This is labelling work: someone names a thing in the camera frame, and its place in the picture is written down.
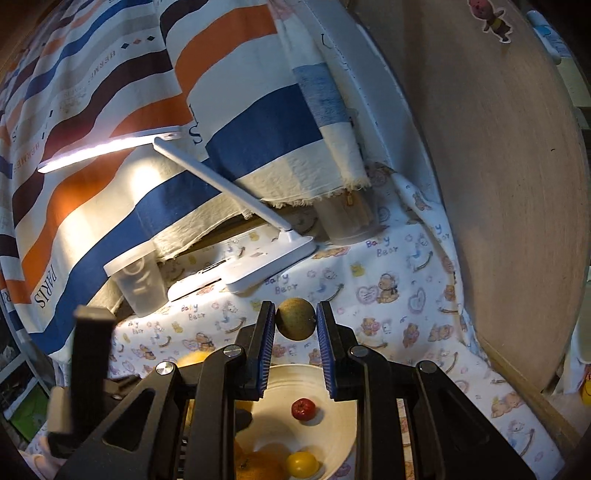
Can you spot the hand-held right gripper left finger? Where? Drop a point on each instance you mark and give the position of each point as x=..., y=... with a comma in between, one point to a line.
x=264, y=350

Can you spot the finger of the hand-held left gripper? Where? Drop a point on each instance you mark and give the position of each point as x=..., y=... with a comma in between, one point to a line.
x=90, y=360

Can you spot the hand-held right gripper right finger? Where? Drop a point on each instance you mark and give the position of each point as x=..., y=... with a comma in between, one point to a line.
x=327, y=350

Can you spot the small red crabapple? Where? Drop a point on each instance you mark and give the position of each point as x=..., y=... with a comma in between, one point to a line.
x=300, y=409

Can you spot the yellow apple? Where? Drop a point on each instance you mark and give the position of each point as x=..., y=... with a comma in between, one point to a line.
x=194, y=361

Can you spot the cream round plate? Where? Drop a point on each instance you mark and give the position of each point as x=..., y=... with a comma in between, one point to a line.
x=277, y=424

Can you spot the orange tangerine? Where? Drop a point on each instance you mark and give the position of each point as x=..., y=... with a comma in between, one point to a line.
x=258, y=468

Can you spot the white desk lamp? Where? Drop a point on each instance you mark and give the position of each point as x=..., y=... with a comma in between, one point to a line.
x=272, y=267

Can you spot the clear plastic container with lid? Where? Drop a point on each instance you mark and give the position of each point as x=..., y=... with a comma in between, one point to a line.
x=138, y=286

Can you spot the printed tablecloth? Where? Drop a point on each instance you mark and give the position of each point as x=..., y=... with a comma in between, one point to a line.
x=415, y=323

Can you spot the round wooden board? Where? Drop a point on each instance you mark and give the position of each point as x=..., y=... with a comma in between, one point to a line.
x=498, y=184

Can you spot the yellow toy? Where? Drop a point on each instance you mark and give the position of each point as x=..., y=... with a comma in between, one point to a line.
x=587, y=387

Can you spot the striped cloth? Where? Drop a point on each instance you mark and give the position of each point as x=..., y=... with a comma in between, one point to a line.
x=231, y=55

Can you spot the cartoon sticker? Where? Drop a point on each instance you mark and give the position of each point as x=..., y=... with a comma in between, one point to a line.
x=491, y=18

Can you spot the white blue plastic object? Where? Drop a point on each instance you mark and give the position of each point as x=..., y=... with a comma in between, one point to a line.
x=549, y=37

